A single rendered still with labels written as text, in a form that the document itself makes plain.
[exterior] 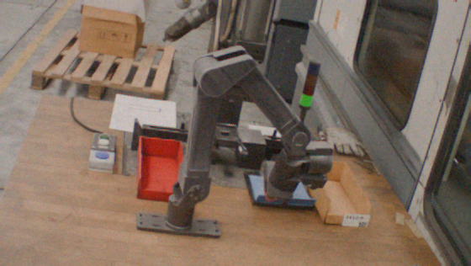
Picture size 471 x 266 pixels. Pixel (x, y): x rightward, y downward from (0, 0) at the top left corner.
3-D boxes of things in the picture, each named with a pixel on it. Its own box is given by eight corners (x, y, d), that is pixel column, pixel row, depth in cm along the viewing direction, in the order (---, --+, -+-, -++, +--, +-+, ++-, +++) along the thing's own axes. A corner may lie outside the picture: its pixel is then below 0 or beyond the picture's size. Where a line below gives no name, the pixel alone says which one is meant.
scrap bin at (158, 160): (136, 199, 158) (139, 178, 156) (137, 155, 180) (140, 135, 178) (183, 204, 160) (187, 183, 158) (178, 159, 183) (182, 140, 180)
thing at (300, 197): (289, 207, 165) (292, 197, 164) (276, 178, 179) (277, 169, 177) (314, 209, 167) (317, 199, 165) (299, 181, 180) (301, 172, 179)
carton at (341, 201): (322, 226, 164) (330, 201, 161) (302, 181, 187) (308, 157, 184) (366, 230, 167) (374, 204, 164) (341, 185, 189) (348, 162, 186)
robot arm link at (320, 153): (319, 162, 158) (327, 118, 153) (331, 178, 150) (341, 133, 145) (275, 162, 155) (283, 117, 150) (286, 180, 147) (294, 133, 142)
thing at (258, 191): (256, 204, 163) (258, 194, 162) (249, 176, 177) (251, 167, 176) (283, 207, 164) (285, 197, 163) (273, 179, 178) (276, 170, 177)
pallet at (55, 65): (66, 45, 556) (68, 29, 551) (173, 61, 565) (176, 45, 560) (29, 87, 446) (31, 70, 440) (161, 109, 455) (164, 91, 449)
